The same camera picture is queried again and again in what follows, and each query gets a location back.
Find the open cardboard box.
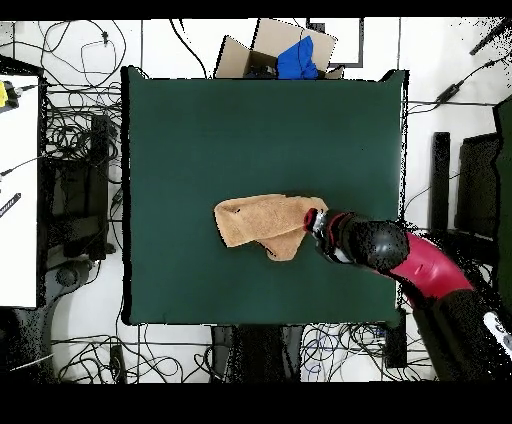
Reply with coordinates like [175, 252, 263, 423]
[213, 17, 346, 80]

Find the black power adapter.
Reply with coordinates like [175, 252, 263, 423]
[434, 81, 462, 104]

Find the yellow and black device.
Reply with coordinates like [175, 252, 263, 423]
[0, 80, 20, 115]

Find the black floor box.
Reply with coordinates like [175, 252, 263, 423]
[384, 307, 408, 369]

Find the white side table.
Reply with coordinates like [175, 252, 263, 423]
[0, 73, 41, 309]

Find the tan terry towel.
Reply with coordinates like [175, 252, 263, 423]
[212, 193, 330, 262]

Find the black power strip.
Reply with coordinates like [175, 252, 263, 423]
[109, 344, 128, 383]

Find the black flat strip tool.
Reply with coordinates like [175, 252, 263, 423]
[0, 192, 22, 219]

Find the black upright bar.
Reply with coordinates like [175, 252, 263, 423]
[428, 131, 452, 233]

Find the grey pedestal leg with foot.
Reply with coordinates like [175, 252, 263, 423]
[39, 258, 103, 373]

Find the dark square frame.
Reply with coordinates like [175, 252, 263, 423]
[306, 17, 365, 68]

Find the black rod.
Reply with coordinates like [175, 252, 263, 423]
[469, 17, 512, 56]

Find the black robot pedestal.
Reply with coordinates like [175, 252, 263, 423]
[209, 324, 305, 383]

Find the blue cloth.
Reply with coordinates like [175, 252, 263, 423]
[276, 35, 320, 80]

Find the green cloth covered stand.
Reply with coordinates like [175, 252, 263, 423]
[491, 95, 512, 313]

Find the black panel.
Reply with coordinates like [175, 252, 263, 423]
[454, 133, 501, 241]

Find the dark green table cloth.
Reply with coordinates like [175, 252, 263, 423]
[120, 65, 410, 326]

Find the black equipment case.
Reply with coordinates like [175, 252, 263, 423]
[43, 113, 111, 261]

